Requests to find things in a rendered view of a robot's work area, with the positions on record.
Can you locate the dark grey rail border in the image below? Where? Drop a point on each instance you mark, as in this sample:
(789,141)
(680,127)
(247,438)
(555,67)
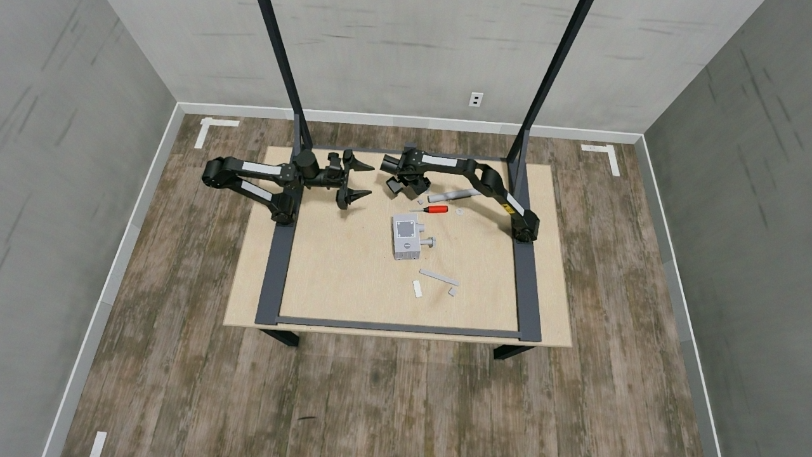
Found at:
(272,291)

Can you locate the red-handled screwdriver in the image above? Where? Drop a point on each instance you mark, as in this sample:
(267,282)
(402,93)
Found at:
(433,209)

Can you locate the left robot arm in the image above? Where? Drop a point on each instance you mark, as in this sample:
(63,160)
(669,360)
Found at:
(414,163)

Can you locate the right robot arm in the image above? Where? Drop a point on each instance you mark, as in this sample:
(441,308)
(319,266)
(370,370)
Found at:
(222,173)

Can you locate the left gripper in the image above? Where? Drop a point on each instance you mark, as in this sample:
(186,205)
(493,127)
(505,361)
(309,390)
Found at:
(394,185)

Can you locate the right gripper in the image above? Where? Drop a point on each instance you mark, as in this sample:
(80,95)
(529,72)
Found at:
(346,195)

